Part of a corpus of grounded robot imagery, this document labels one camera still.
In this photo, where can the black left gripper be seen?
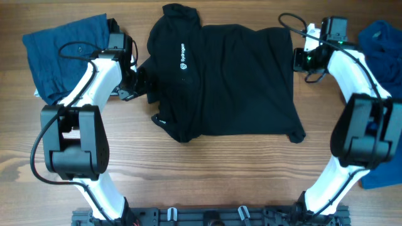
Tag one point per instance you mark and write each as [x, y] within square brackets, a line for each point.
[125, 95]

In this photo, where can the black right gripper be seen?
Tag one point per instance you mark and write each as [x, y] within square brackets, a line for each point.
[298, 64]

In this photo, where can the blue polo shirt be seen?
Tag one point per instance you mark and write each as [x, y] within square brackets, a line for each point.
[381, 44]

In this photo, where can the black polo shirt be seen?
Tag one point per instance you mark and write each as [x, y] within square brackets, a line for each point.
[220, 80]

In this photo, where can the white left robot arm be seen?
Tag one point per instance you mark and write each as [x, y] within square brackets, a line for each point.
[74, 140]

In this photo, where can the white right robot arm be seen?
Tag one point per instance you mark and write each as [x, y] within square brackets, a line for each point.
[368, 130]

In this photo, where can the folded dark green garment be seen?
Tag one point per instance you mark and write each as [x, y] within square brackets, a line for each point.
[113, 26]

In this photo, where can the folded blue denim shorts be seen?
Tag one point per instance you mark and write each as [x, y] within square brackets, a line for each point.
[53, 54]

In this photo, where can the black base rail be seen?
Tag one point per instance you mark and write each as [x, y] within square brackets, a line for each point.
[268, 216]

